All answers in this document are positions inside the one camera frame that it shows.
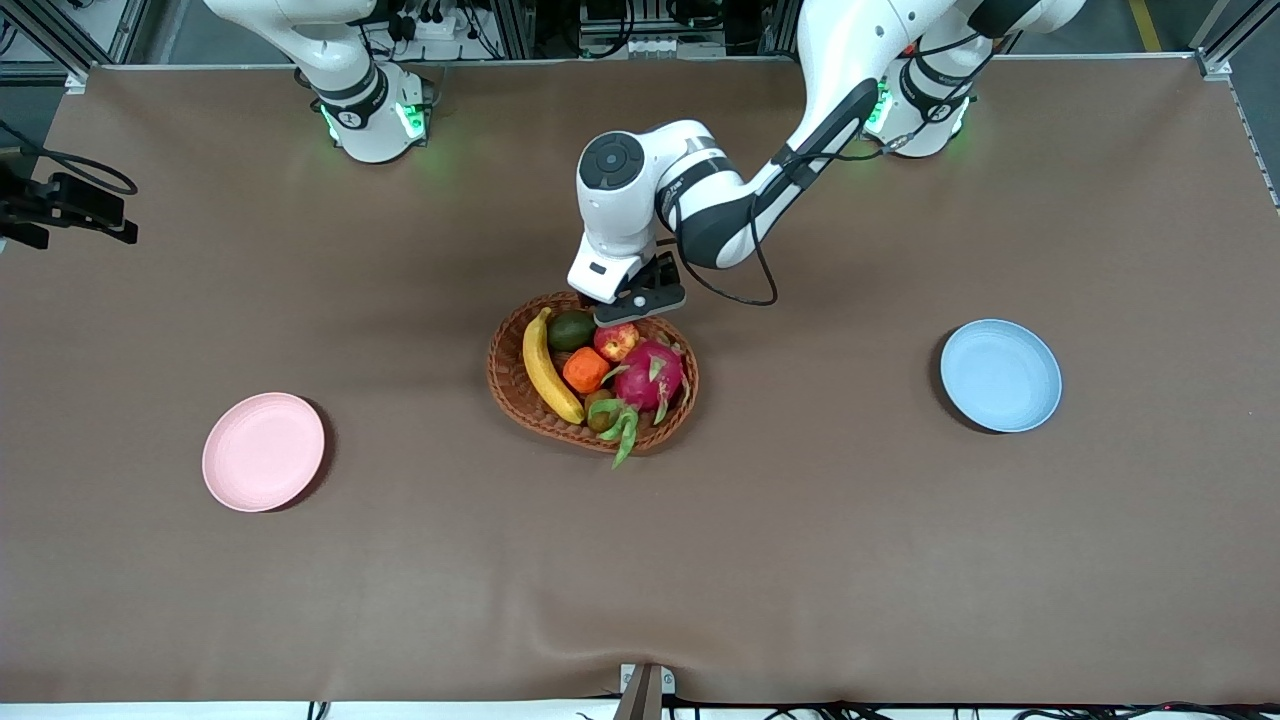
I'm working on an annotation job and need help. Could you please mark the red yellow apple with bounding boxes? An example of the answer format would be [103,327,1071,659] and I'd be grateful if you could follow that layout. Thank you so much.
[594,322,641,363]

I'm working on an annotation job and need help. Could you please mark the yellow banana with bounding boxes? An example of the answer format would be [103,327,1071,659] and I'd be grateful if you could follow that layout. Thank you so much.
[522,307,586,425]

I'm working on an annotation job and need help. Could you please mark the green avocado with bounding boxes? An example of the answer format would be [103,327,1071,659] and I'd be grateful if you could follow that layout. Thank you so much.
[547,310,599,352]

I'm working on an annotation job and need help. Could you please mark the pink dragon fruit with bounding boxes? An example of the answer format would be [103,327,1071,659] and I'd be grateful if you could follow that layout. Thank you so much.
[600,338,691,426]

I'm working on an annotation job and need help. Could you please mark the orange tangerine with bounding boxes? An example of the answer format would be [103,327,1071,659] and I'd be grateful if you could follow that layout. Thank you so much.
[562,347,611,395]

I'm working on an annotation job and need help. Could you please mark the brown wicker basket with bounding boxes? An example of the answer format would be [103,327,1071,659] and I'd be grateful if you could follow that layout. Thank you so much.
[487,291,700,456]

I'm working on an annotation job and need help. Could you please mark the green bean pods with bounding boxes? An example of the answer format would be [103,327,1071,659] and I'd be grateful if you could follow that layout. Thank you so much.
[588,398,641,470]

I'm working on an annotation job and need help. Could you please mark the pink plate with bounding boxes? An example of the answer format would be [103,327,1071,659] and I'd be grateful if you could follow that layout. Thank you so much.
[202,392,326,513]

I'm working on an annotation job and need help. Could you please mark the white power strip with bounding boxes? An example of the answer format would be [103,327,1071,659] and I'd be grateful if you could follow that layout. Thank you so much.
[385,3,463,43]

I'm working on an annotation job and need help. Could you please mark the brown table cloth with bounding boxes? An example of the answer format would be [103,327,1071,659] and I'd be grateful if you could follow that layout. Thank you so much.
[0,55,1280,706]

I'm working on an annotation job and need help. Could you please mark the light blue plate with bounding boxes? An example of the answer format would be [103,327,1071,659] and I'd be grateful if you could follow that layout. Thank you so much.
[940,319,1063,434]

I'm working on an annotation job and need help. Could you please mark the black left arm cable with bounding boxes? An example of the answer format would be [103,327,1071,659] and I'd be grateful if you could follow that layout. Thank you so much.
[655,35,991,308]

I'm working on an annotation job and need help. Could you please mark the aluminium frame post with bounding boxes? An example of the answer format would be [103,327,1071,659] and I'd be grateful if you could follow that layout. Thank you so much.
[1188,0,1280,79]
[0,0,151,83]

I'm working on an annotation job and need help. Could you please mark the grey metal camera bracket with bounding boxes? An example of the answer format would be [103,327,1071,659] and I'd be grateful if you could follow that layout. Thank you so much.
[612,663,677,720]

